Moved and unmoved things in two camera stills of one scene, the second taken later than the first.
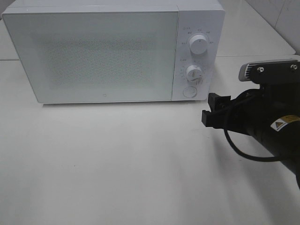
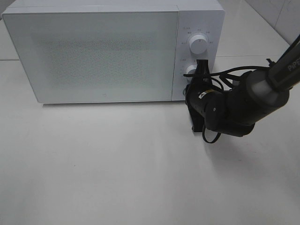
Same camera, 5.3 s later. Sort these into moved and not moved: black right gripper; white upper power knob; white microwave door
Moved: black right gripper
Not moved: white upper power knob; white microwave door
